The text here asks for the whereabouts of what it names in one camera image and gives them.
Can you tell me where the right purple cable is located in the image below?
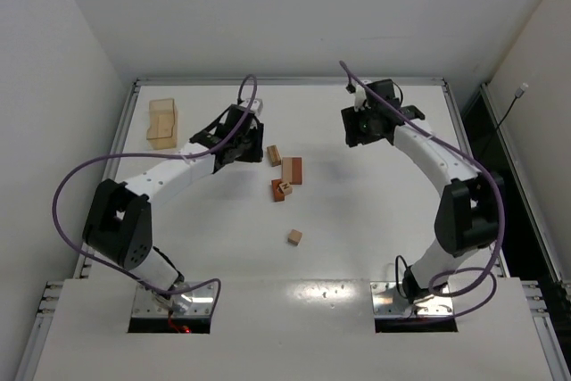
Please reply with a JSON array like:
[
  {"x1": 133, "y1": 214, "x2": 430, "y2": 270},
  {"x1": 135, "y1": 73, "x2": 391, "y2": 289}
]
[{"x1": 338, "y1": 60, "x2": 506, "y2": 320}]

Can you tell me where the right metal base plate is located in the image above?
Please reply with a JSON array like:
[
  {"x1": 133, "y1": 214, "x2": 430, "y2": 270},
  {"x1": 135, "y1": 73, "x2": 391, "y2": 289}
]
[{"x1": 369, "y1": 281, "x2": 454, "y2": 321}]

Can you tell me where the letter N wood cube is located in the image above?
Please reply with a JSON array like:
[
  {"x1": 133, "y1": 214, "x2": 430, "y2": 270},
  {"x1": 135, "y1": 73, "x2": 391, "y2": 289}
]
[{"x1": 277, "y1": 181, "x2": 293, "y2": 196}]

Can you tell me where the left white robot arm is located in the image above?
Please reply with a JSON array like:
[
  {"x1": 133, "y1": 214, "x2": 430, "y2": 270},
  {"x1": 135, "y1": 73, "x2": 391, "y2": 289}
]
[{"x1": 83, "y1": 100, "x2": 264, "y2": 293}]

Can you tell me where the brown arch wood block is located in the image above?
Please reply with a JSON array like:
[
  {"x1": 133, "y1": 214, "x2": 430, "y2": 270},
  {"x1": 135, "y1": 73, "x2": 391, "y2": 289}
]
[{"x1": 271, "y1": 178, "x2": 286, "y2": 202}]

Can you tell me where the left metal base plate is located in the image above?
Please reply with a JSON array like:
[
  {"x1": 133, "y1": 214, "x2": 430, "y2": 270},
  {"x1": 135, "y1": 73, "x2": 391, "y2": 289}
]
[{"x1": 131, "y1": 284, "x2": 218, "y2": 319}]

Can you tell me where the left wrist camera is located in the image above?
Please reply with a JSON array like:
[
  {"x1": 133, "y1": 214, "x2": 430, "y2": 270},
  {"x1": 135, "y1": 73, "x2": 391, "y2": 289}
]
[{"x1": 249, "y1": 99, "x2": 263, "y2": 116}]

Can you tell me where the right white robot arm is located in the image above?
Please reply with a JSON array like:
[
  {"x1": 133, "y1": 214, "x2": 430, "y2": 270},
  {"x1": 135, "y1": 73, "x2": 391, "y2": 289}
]
[{"x1": 341, "y1": 79, "x2": 505, "y2": 302}]

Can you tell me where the lone light wood cube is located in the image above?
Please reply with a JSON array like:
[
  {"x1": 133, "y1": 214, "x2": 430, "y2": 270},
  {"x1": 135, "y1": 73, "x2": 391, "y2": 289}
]
[{"x1": 287, "y1": 229, "x2": 302, "y2": 246}]

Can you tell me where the purple cable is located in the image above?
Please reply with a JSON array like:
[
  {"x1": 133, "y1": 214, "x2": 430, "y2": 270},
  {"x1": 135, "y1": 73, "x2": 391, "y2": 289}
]
[
  {"x1": 338, "y1": 60, "x2": 506, "y2": 320},
  {"x1": 52, "y1": 74, "x2": 259, "y2": 306}
]

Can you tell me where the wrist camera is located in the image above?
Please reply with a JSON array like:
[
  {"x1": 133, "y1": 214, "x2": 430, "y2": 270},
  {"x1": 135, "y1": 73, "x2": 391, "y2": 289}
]
[
  {"x1": 249, "y1": 99, "x2": 263, "y2": 116},
  {"x1": 346, "y1": 84, "x2": 367, "y2": 112}
]

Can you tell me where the reddish long wood block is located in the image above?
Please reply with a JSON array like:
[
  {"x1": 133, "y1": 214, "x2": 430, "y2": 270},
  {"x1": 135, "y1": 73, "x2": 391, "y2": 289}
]
[{"x1": 291, "y1": 157, "x2": 303, "y2": 185}]

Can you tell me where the black wall cable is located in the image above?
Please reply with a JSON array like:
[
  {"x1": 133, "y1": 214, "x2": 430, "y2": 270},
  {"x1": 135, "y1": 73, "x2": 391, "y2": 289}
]
[{"x1": 472, "y1": 82, "x2": 530, "y2": 163}]

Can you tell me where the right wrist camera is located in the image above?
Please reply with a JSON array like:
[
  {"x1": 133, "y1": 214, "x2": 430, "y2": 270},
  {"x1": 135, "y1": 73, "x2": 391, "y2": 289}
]
[{"x1": 346, "y1": 84, "x2": 367, "y2": 112}]

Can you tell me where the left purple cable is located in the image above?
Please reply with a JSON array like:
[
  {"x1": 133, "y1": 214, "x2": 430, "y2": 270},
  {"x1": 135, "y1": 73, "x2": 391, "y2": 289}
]
[{"x1": 52, "y1": 74, "x2": 259, "y2": 306}]

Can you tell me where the metal base plate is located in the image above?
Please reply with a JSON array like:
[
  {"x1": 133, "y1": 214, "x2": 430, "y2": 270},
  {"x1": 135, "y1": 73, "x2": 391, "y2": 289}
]
[
  {"x1": 369, "y1": 281, "x2": 454, "y2": 321},
  {"x1": 131, "y1": 284, "x2": 218, "y2": 319}
]

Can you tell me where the light rectangular wood block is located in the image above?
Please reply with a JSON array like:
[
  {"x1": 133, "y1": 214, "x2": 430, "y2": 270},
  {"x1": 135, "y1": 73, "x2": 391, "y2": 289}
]
[{"x1": 267, "y1": 145, "x2": 282, "y2": 167}]

